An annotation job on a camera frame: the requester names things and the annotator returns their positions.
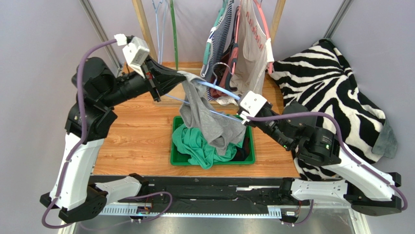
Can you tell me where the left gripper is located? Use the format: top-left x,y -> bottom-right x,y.
99,54 -> 187,109

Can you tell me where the grey tank top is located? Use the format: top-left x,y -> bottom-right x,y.
178,71 -> 246,156

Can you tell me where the navy tank top maroon trim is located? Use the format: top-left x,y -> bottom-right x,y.
231,136 -> 251,161

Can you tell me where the light blue plastic hanger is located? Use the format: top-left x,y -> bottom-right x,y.
164,62 -> 240,120

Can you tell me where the green tank top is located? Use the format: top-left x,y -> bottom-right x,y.
172,124 -> 244,170

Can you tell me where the blue white striped tank top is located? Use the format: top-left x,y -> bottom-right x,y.
200,0 -> 234,82

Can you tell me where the green plastic hanger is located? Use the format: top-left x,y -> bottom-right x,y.
170,0 -> 179,70

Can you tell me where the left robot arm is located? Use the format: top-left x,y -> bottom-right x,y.
40,57 -> 186,224

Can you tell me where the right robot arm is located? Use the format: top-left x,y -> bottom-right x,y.
238,96 -> 408,216

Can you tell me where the pink plastic hanger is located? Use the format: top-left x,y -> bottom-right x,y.
236,0 -> 274,75

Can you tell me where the teal plastic hanger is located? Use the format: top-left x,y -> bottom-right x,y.
203,0 -> 228,66

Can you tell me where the maroon tank top dark trim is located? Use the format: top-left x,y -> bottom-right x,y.
209,6 -> 241,92

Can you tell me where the zebra print blanket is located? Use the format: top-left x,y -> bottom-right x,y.
271,39 -> 398,164

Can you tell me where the green plastic tray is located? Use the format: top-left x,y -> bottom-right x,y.
170,116 -> 255,170

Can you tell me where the wooden clothes rack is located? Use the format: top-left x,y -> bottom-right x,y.
130,0 -> 288,106

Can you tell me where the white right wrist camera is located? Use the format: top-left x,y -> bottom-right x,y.
237,91 -> 267,125

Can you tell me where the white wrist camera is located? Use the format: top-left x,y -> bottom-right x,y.
114,34 -> 150,78
237,91 -> 267,125

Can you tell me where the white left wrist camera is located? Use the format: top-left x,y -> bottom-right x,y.
114,34 -> 150,78

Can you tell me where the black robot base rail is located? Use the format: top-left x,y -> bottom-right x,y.
100,176 -> 310,223

